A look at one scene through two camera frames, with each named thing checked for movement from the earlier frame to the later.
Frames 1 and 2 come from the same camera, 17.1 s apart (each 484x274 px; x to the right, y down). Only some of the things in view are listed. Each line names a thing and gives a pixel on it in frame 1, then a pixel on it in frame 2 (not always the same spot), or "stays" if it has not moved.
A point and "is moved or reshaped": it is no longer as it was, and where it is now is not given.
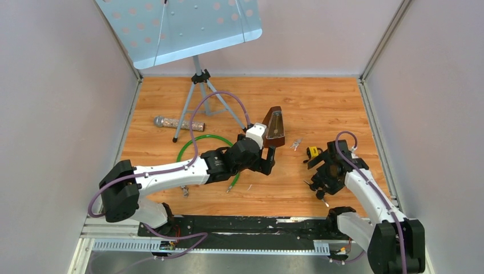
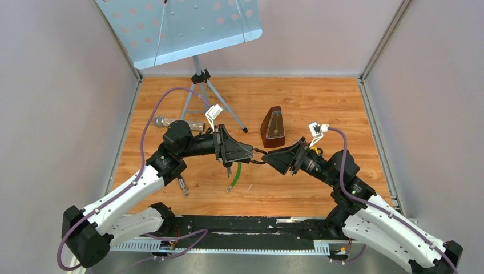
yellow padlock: x=313 y=151 stays
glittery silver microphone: x=160 y=121 stays
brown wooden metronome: x=274 y=135 stays
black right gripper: x=331 y=185 to x=290 y=157
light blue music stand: x=153 y=31 stays
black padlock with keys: x=320 y=192 is moved or reshaped
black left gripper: x=263 y=165 to x=226 y=148
